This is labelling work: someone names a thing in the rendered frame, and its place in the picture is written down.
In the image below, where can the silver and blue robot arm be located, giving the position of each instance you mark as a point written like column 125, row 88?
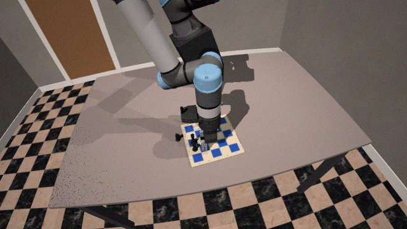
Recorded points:
column 206, row 72

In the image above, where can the blue and cream chessboard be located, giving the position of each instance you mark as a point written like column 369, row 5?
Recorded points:
column 227, row 144

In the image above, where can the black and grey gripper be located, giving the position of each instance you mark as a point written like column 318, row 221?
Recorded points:
column 209, row 121

